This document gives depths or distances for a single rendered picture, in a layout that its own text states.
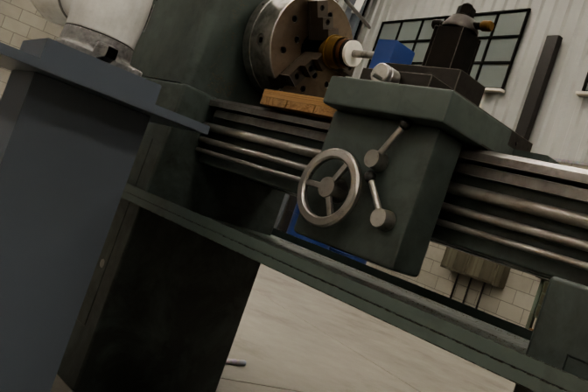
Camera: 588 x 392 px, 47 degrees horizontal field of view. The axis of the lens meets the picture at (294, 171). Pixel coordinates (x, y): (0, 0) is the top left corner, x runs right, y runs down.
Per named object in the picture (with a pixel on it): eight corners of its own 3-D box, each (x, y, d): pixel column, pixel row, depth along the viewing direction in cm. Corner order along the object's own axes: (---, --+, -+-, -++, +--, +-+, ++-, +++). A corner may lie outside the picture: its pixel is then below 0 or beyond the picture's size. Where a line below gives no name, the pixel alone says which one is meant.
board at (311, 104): (259, 103, 168) (264, 88, 169) (349, 146, 193) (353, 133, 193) (343, 119, 146) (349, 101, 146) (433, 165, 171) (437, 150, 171)
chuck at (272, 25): (230, 56, 180) (290, -32, 188) (296, 123, 200) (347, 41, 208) (250, 59, 174) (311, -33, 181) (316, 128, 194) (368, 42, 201)
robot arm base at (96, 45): (65, 44, 131) (75, 17, 132) (40, 45, 150) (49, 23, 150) (149, 80, 141) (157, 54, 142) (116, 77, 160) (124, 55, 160)
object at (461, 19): (434, 23, 144) (438, 10, 144) (453, 38, 149) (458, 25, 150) (465, 24, 138) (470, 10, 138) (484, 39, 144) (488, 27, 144)
